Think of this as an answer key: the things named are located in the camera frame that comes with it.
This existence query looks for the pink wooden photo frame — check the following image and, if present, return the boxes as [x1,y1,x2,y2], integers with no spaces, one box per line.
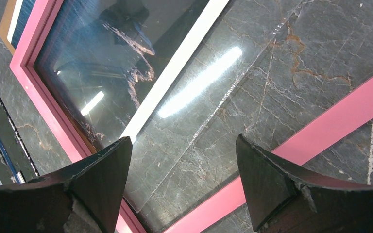
[9,0,373,233]

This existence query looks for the seascape photo print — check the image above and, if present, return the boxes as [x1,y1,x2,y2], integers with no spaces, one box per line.
[7,0,227,157]

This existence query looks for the brown fibreboard backing panel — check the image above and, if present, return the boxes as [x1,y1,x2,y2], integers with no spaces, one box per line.
[0,0,16,55]

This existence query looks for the clear glass pane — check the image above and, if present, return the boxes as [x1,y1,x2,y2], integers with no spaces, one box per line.
[34,0,303,214]

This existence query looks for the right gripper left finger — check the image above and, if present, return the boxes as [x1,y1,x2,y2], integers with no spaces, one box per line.
[29,136,133,233]

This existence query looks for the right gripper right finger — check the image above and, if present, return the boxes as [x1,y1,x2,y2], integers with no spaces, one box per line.
[236,135,373,233]

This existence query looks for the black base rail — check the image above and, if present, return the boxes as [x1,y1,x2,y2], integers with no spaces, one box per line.
[0,61,41,187]

